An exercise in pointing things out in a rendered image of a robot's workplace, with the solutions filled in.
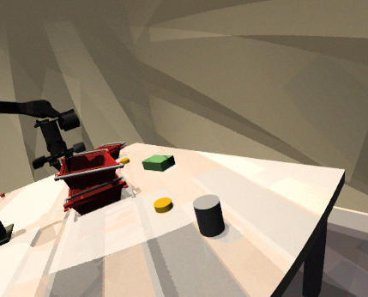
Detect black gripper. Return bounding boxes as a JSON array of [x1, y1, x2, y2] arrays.
[[33, 134, 86, 173]]

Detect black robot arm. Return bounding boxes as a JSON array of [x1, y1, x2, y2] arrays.
[[0, 100, 81, 239]]

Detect short yellow cylinder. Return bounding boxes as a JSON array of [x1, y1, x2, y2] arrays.
[[154, 197, 172, 214], [120, 157, 130, 164]]

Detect green rectangular block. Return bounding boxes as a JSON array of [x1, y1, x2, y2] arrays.
[[142, 155, 176, 173]]

